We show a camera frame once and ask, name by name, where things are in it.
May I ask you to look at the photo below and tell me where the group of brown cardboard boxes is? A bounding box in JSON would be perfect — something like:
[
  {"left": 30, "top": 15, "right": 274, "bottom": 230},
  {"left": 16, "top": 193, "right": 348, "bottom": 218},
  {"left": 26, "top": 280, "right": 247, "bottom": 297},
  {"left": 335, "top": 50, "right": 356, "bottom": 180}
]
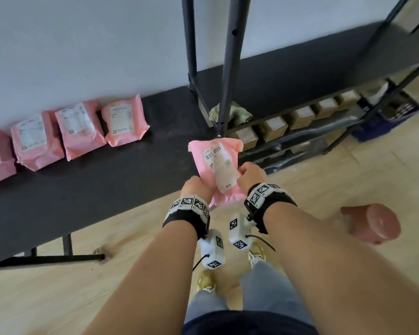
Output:
[{"left": 227, "top": 89, "right": 362, "bottom": 152}]

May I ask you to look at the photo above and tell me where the person's blue jeans leg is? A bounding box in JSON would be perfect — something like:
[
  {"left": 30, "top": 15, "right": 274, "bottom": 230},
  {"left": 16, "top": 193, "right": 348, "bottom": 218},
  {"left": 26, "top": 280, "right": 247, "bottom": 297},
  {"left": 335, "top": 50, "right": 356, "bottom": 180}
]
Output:
[
  {"left": 240, "top": 261, "right": 315, "bottom": 327},
  {"left": 185, "top": 291, "right": 230, "bottom": 325}
]

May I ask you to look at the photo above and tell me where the pink plastic stool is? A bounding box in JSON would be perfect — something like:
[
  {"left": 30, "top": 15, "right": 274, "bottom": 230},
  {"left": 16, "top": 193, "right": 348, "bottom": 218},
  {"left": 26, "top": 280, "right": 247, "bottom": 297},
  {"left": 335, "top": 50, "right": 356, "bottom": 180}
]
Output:
[{"left": 340, "top": 204, "right": 402, "bottom": 245}]

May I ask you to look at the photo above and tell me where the person's yellow-green shoe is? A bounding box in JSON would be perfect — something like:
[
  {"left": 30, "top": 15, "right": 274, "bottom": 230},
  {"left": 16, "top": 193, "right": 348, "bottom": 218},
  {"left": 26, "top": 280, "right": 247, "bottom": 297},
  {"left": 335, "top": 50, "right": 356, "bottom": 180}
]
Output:
[
  {"left": 197, "top": 269, "right": 217, "bottom": 295},
  {"left": 248, "top": 242, "right": 267, "bottom": 269}
]

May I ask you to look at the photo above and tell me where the black camera cable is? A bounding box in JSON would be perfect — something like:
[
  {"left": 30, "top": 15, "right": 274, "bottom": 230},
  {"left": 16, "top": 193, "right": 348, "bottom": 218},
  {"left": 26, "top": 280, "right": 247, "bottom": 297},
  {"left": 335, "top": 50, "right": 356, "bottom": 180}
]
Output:
[
  {"left": 192, "top": 254, "right": 210, "bottom": 272},
  {"left": 246, "top": 234, "right": 277, "bottom": 252}
]

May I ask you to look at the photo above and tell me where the black low table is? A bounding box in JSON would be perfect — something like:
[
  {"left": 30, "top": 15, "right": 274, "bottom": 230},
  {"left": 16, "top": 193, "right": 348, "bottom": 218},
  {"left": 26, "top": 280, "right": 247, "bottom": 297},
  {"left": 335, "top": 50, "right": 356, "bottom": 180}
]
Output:
[{"left": 0, "top": 86, "right": 217, "bottom": 271}]

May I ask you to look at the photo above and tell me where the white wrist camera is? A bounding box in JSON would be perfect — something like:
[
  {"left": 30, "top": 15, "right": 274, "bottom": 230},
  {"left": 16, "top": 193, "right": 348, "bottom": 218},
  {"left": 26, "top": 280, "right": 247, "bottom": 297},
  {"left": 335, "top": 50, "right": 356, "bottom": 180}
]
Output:
[{"left": 197, "top": 229, "right": 226, "bottom": 270}]

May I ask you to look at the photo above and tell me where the blue plastic crate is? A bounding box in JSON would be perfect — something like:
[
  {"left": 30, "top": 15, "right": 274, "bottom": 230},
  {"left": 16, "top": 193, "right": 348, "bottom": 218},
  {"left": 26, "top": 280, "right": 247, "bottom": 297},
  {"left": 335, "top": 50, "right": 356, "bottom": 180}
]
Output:
[{"left": 351, "top": 80, "right": 419, "bottom": 143}]

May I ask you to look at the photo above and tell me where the person's right hand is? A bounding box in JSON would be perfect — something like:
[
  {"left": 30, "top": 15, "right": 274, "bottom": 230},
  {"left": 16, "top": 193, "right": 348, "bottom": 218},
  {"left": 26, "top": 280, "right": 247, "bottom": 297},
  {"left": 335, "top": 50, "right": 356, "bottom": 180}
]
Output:
[{"left": 237, "top": 162, "right": 268, "bottom": 196}]

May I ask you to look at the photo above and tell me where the black marker wristband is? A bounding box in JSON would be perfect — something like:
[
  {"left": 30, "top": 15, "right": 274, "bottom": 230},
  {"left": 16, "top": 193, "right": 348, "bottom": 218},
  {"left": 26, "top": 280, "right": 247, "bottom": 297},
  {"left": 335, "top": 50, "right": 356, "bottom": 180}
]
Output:
[
  {"left": 243, "top": 183, "right": 297, "bottom": 235},
  {"left": 162, "top": 195, "right": 211, "bottom": 240}
]

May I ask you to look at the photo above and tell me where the person's left hand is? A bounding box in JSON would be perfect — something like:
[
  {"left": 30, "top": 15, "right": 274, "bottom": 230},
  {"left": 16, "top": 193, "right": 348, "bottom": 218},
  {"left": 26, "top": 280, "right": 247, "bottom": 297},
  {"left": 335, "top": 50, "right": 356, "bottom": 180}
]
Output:
[{"left": 180, "top": 176, "right": 214, "bottom": 203}]

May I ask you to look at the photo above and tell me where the white marker cube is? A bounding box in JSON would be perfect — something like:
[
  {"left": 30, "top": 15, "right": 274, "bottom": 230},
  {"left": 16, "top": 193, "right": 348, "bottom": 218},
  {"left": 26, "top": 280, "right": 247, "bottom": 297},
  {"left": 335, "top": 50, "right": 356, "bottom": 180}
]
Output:
[{"left": 229, "top": 213, "right": 257, "bottom": 251}]

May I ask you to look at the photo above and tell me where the dark metal shelf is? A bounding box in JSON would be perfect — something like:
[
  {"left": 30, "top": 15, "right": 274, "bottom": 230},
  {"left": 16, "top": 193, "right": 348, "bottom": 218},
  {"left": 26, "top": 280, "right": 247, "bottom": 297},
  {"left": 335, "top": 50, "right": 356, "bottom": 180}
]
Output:
[{"left": 181, "top": 0, "right": 419, "bottom": 175}]

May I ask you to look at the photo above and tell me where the person's left forearm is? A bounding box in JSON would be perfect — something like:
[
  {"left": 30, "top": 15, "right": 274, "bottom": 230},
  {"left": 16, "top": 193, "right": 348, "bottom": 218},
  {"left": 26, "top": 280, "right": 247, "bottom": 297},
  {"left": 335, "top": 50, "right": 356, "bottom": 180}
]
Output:
[{"left": 83, "top": 221, "right": 199, "bottom": 335}]

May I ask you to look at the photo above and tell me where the green and pink cleaning cloth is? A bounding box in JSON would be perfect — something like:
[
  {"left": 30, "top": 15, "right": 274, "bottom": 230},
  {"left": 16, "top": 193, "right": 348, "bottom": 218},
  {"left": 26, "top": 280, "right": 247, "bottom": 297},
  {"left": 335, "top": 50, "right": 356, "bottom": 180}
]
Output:
[{"left": 209, "top": 100, "right": 254, "bottom": 125}]

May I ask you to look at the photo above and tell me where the person's dark shirt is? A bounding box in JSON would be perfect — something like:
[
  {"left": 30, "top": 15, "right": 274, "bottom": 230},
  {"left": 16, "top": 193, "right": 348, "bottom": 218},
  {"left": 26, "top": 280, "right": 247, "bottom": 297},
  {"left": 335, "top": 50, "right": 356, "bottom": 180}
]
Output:
[{"left": 181, "top": 310, "right": 318, "bottom": 335}]

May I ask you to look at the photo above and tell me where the person's right forearm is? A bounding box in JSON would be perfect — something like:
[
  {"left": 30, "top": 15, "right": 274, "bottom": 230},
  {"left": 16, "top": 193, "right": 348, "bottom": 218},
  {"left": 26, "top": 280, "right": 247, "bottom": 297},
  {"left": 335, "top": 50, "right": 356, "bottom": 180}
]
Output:
[{"left": 264, "top": 202, "right": 419, "bottom": 335}]

